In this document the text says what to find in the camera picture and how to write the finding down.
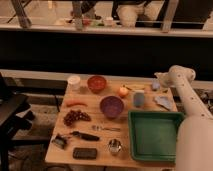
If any blue sponge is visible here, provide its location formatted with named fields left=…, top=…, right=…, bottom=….
left=151, top=80, right=160, bottom=91

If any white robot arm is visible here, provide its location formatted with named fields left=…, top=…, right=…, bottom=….
left=155, top=65, right=213, bottom=171

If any light blue cup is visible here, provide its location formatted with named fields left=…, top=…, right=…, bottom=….
left=133, top=92, right=145, bottom=107

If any small metal cup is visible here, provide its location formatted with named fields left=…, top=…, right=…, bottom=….
left=108, top=139, right=122, bottom=155

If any blue grey cloth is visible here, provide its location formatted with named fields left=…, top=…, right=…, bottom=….
left=154, top=96, right=173, bottom=111

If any orange apple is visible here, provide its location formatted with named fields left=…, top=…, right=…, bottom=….
left=118, top=87, right=129, bottom=98

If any green plastic tray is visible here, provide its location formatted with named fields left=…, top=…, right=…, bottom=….
left=128, top=110, right=184, bottom=162

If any purple bowl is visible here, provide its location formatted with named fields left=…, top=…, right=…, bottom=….
left=99, top=96, right=124, bottom=118

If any red bowl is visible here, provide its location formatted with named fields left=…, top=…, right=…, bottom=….
left=87, top=75, right=107, bottom=93

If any person in beige trousers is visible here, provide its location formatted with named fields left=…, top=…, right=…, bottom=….
left=113, top=0, right=160, bottom=28

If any orange carrot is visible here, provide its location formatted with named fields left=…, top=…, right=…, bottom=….
left=65, top=100, right=87, bottom=107

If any bunch of red grapes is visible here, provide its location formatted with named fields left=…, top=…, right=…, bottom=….
left=63, top=110, right=91, bottom=126

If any black chair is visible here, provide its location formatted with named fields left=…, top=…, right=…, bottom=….
left=0, top=73, right=30, bottom=171

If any black handled peeler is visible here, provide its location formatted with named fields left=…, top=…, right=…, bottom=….
left=71, top=131, right=100, bottom=141

